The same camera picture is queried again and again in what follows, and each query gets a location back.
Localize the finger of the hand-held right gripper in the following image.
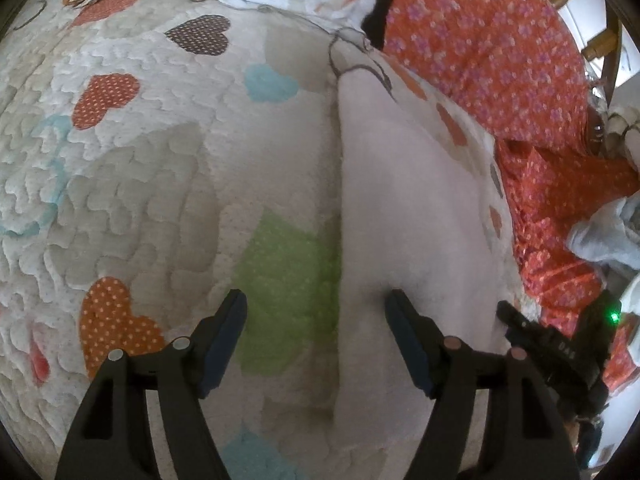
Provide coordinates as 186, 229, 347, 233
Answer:
496, 301, 549, 349

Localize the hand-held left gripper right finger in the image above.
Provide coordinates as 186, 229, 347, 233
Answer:
384, 289, 571, 480

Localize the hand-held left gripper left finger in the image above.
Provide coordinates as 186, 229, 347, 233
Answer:
54, 289, 248, 480

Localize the white fleece zip jacket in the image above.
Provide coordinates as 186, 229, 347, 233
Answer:
327, 35, 531, 480

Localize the light blue cloth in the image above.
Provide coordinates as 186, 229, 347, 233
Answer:
567, 197, 640, 266

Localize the orange floral cloth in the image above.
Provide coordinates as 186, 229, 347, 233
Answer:
495, 137, 640, 396

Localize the heart patterned quilt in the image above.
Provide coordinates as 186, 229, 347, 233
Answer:
0, 0, 501, 480

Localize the white crumpled cloth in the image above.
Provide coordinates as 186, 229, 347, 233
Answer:
602, 102, 640, 171

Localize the orange floral pillow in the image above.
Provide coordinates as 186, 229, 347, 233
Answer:
382, 0, 593, 148

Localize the wooden spindle headboard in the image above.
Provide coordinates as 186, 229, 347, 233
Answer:
547, 0, 623, 111

